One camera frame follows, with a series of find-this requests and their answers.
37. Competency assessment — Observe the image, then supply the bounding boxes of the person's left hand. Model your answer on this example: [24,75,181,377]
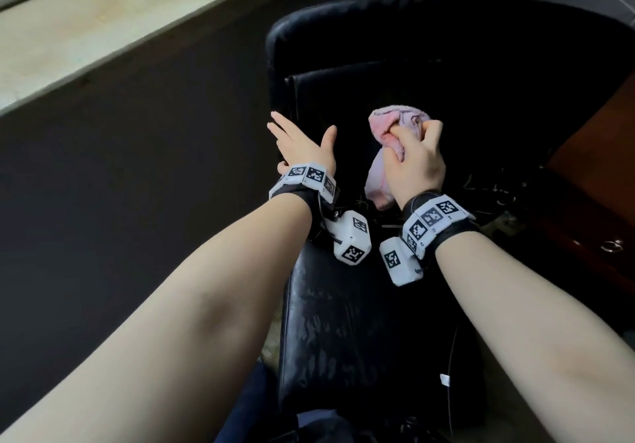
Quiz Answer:
[267,111,338,176]

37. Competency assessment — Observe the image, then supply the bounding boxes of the person's right hand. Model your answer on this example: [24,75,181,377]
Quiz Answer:
[382,119,447,210]

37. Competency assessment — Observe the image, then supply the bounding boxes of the pink cleaning cloth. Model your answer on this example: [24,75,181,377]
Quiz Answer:
[364,105,433,211]

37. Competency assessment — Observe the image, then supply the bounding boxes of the black office chair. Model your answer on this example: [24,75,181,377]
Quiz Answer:
[265,0,635,431]

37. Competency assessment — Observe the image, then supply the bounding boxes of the person's right forearm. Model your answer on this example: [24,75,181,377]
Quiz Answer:
[435,231,635,443]

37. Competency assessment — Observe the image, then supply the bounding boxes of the person's left forearm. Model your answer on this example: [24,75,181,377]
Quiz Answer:
[0,194,314,443]

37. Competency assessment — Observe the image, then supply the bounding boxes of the left wrist marker band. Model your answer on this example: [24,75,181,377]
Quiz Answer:
[269,162,341,218]

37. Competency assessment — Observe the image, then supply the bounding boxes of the wrist marker band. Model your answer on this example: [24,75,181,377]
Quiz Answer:
[269,162,341,218]
[400,192,481,260]

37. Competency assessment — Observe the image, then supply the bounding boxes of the right wrist marker band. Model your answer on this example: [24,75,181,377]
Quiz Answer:
[400,192,481,260]

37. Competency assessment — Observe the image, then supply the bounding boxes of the red wooden table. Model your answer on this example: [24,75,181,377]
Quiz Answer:
[538,72,635,285]

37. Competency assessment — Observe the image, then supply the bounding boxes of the beige window sill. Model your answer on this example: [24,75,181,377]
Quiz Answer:
[0,0,298,117]

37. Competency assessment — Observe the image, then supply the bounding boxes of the blue trousers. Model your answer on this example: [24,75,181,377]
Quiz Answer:
[213,363,278,443]

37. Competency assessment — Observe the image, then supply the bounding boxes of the black waist pack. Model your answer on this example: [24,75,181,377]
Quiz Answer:
[282,410,452,443]

